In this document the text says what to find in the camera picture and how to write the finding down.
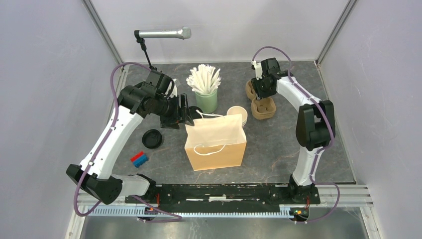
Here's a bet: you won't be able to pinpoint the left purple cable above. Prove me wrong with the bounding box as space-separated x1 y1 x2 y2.
73 62 184 224

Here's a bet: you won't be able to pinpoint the black plastic cup lid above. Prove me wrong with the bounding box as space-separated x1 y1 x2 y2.
189 106 203 120

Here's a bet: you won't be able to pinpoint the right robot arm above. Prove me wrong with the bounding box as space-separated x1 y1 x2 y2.
251 58 335 203

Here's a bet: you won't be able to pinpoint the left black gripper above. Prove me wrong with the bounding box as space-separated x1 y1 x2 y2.
153 93 195 130

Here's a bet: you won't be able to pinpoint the silver microphone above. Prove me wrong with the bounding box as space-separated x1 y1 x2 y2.
134 27 192 40

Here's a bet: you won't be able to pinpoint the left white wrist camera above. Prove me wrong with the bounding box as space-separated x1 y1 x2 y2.
169 79 179 98

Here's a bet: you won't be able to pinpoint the red and blue block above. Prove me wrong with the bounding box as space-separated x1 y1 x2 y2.
130 151 149 168

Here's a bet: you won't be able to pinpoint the black tripod mic stand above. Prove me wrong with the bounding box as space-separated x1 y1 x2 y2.
136 38 157 70

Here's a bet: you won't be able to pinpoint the green straw holder cup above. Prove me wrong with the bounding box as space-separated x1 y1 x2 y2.
195 90 217 113

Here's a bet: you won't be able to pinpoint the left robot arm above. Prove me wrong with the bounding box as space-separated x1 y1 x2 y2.
66 70 194 205

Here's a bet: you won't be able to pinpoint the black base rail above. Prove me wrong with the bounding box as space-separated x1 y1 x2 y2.
141 183 320 213

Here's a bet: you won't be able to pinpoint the brown cardboard cup carrier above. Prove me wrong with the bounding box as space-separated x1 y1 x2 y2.
245 81 277 120

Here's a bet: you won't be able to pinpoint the stack of white paper cups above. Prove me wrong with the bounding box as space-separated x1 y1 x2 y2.
226 106 248 127

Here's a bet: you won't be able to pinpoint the brown paper bag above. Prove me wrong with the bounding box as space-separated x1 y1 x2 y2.
185 111 247 171

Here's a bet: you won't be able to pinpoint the stacked spare black lids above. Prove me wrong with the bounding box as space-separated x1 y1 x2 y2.
142 129 163 149

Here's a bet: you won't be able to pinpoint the white paper straws bundle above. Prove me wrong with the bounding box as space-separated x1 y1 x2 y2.
186 64 221 95

